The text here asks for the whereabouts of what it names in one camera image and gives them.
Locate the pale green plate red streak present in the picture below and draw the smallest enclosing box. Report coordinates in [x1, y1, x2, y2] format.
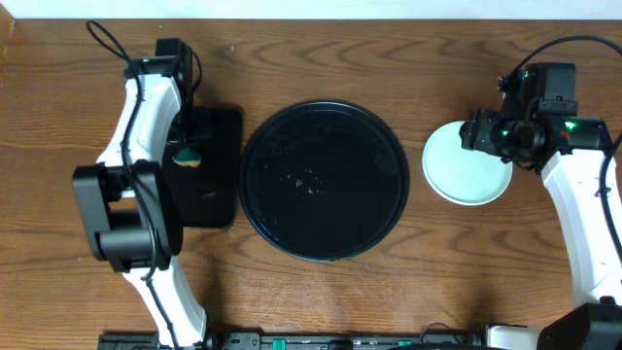
[422, 122, 512, 206]

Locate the green and yellow sponge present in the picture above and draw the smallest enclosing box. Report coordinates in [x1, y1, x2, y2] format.
[172, 147, 201, 168]

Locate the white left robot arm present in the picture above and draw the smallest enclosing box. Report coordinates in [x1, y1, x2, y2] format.
[72, 54, 208, 349]

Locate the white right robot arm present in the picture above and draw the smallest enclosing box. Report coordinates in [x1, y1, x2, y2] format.
[460, 109, 621, 349]

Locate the rectangular black tray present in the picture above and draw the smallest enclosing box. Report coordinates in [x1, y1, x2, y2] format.
[162, 107, 242, 228]

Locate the round black tray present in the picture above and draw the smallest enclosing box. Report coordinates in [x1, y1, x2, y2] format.
[239, 101, 410, 262]

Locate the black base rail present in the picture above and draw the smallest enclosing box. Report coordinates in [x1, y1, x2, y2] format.
[96, 323, 487, 350]

